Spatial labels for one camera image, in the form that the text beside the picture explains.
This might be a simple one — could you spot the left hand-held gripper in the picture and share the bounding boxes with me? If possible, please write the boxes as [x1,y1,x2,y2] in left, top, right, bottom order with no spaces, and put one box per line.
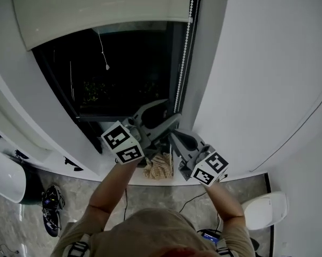
[101,99,183,165]

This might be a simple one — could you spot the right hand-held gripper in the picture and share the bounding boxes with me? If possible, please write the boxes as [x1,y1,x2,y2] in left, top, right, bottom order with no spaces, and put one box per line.
[169,128,229,188]

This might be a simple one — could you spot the white bead chain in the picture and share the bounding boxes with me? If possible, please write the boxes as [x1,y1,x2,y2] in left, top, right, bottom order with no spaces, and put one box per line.
[174,0,202,115]

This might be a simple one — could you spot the white roller blind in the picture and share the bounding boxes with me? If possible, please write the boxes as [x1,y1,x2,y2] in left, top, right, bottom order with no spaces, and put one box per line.
[10,0,193,52]

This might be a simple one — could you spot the person's right forearm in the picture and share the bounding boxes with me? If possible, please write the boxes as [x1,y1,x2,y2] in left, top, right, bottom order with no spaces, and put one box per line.
[205,182,246,240]

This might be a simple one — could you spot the person's left forearm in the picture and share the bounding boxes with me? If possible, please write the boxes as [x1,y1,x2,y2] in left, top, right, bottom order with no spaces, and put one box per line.
[87,159,139,232]

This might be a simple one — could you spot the beige straw bundle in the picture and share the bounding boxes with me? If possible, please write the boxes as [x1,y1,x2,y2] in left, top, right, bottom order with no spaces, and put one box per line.
[142,151,175,182]

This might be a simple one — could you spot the small black angular device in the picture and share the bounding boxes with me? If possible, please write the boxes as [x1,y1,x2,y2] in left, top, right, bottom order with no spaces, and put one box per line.
[63,156,84,172]

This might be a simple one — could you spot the person's beige shirt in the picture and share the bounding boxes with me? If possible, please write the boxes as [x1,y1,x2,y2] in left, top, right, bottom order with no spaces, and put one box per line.
[50,207,255,257]

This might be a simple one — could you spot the blue screen handheld device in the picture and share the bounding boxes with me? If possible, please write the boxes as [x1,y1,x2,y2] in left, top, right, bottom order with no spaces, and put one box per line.
[199,230,223,247]

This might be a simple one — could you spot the white rounded bin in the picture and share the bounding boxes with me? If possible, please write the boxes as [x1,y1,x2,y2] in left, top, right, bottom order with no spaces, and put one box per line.
[241,191,289,230]

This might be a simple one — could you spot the black power cable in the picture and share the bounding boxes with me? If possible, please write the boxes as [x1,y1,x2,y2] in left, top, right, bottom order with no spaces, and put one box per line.
[178,173,229,214]

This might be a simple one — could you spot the black window frame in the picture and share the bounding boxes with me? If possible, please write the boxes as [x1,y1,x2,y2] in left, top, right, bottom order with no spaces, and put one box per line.
[31,20,201,168]

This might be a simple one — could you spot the white blind pull cord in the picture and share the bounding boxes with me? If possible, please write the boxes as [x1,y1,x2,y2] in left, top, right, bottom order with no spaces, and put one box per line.
[96,29,111,71]

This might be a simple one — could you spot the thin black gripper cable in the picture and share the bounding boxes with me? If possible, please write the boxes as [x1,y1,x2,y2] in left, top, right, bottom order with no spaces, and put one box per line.
[122,187,129,221]

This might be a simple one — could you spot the thin gray wall cable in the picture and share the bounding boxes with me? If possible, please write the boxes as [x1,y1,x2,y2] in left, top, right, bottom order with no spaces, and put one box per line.
[249,84,322,173]

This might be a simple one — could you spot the black wired floor device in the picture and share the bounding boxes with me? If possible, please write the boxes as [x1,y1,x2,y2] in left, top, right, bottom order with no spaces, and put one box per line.
[41,185,66,237]

